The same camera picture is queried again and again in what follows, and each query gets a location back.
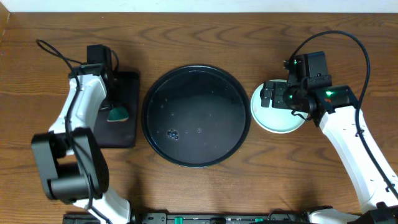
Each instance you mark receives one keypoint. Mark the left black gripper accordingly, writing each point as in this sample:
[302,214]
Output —
[109,101]

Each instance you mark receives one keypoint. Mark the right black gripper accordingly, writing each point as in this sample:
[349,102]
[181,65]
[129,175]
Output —
[265,94]

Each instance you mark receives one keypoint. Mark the green yellow sponge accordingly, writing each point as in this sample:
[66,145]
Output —
[118,114]

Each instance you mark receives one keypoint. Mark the light blue plate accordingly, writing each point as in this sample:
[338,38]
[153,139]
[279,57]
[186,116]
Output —
[272,119]

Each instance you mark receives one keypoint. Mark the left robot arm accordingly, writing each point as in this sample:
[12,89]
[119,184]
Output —
[71,165]

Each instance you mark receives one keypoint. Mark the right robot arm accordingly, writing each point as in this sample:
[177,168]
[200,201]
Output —
[341,120]

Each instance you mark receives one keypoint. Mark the rectangular black tray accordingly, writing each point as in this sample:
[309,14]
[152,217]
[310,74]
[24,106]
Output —
[120,134]

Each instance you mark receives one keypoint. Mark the round black tray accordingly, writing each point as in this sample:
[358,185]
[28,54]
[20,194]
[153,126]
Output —
[196,115]

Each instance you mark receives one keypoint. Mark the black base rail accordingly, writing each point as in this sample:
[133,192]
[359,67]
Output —
[276,216]

